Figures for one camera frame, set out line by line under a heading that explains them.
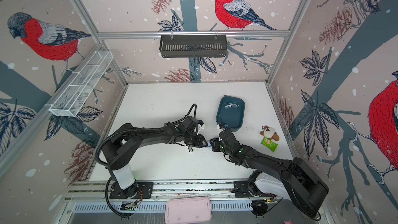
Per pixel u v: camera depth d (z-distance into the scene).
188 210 0.67
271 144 0.87
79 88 0.76
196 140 0.78
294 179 0.42
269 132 0.90
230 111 1.01
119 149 0.47
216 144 0.76
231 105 1.07
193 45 1.06
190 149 0.86
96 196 0.75
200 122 0.86
